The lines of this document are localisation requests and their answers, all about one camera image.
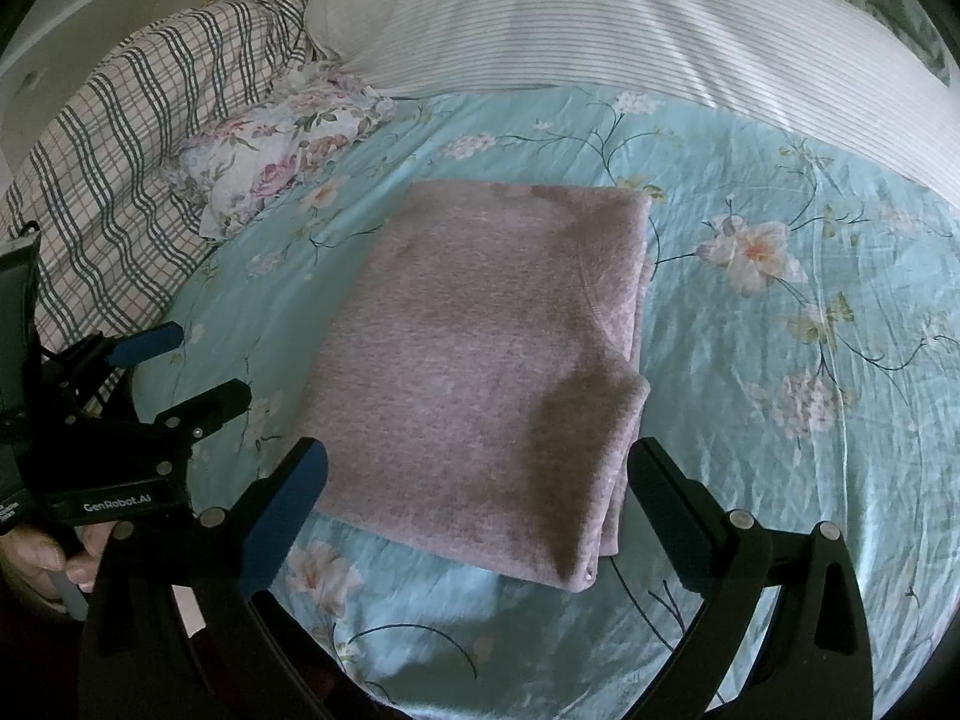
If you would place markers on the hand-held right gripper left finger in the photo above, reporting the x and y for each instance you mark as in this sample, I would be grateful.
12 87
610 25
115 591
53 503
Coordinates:
281 517

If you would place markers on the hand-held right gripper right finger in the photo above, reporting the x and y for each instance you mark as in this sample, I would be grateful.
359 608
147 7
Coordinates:
679 532

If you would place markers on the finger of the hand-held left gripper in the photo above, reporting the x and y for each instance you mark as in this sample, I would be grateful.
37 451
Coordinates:
210 405
150 343

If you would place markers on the pink knit sweater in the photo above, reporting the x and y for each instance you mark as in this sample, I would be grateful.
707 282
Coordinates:
465 360

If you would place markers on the person's left hand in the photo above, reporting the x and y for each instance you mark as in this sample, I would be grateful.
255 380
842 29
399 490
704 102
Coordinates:
34 559

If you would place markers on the plaid blanket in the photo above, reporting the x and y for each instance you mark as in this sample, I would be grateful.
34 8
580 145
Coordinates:
120 150

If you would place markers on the light blue floral bed sheet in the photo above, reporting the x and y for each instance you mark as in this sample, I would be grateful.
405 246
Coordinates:
787 360

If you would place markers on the floral pink pillow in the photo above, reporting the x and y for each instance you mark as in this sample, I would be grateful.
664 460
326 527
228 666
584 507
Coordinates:
277 142

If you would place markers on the white striped pillow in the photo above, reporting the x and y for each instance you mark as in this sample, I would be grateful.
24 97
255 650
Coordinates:
600 22

